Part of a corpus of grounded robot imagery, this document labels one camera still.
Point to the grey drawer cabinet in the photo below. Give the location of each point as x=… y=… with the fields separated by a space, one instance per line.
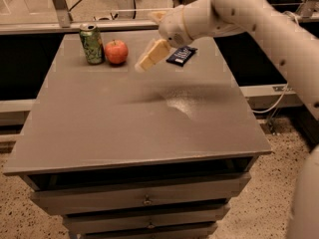
x=107 y=125

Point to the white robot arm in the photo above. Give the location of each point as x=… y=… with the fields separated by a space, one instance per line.
x=293 y=51

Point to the red apple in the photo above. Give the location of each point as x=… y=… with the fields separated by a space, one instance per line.
x=116 y=52

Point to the bottom grey drawer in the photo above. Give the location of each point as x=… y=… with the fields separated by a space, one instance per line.
x=186 y=231

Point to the green soda can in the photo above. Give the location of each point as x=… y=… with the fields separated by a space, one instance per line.
x=92 y=43

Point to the middle grey drawer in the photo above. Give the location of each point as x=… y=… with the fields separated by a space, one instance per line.
x=146 y=219

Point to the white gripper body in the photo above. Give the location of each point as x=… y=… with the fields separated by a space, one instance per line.
x=171 y=26

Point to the grey drawer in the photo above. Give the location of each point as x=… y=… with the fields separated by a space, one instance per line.
x=186 y=231
x=146 y=219
x=132 y=195

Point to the metal railing frame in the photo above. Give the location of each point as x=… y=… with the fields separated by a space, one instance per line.
x=19 y=17

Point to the top grey drawer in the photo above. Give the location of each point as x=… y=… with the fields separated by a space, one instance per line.
x=132 y=195

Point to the dark blue snack packet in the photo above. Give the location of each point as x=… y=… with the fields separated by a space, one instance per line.
x=181 y=55

